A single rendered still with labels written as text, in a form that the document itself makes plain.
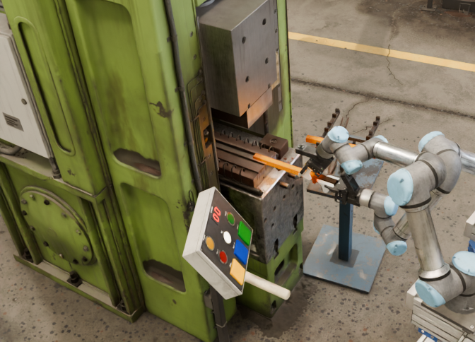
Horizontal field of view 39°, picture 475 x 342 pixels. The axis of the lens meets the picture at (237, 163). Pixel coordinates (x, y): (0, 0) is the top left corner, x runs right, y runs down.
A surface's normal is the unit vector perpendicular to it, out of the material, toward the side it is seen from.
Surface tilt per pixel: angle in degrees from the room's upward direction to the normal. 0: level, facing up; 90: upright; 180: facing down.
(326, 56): 0
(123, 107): 89
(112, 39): 89
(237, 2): 0
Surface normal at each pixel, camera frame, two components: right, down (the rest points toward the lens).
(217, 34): -0.55, 0.58
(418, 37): -0.08, -0.75
